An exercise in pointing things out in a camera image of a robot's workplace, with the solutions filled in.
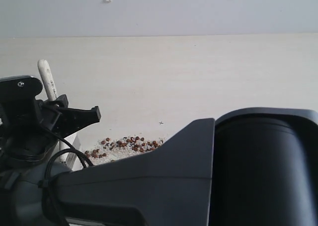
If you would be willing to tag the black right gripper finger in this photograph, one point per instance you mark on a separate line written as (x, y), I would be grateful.
(72, 120)

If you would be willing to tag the wooden paint brush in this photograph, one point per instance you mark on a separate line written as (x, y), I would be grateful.
(44, 70)

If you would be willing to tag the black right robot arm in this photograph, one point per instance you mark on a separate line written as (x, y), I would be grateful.
(250, 167)

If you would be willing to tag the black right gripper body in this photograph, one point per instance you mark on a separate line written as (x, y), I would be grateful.
(31, 144)

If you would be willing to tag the pile of rice and pellets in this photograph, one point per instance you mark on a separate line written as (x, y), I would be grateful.
(109, 150)

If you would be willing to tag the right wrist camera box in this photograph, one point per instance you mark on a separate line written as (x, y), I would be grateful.
(18, 97)

